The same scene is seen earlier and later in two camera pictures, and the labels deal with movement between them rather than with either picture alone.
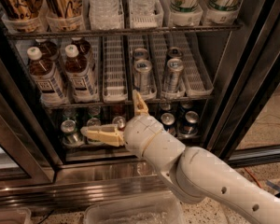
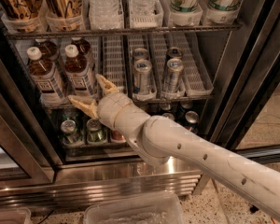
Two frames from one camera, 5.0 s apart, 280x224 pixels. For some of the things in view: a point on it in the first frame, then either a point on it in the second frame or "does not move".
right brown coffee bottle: [63, 1] does not move
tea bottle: [80, 77] does not move
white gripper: [141, 133] → [108, 108]
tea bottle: [49, 50] does not move
